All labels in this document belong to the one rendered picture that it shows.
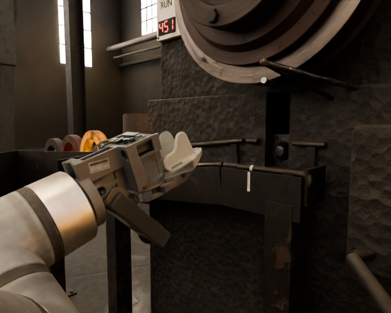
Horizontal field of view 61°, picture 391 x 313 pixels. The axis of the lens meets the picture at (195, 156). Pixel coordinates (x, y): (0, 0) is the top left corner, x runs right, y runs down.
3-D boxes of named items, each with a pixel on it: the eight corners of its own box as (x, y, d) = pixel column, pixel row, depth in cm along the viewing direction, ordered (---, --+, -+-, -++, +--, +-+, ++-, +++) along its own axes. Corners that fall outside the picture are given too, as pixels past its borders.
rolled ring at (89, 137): (75, 145, 129) (83, 144, 131) (87, 188, 124) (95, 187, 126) (94, 120, 116) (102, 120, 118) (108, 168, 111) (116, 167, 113)
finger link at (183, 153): (207, 122, 50) (162, 143, 44) (215, 158, 52) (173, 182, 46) (193, 122, 52) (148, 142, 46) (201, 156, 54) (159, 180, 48)
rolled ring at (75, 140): (76, 131, 126) (84, 131, 129) (58, 138, 140) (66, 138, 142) (81, 179, 126) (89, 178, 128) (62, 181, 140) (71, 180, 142)
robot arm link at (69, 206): (74, 268, 35) (40, 244, 42) (112, 243, 38) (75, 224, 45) (43, 193, 32) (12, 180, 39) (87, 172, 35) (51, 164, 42)
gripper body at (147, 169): (163, 131, 43) (80, 168, 35) (179, 189, 46) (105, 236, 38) (130, 130, 48) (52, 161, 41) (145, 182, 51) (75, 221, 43)
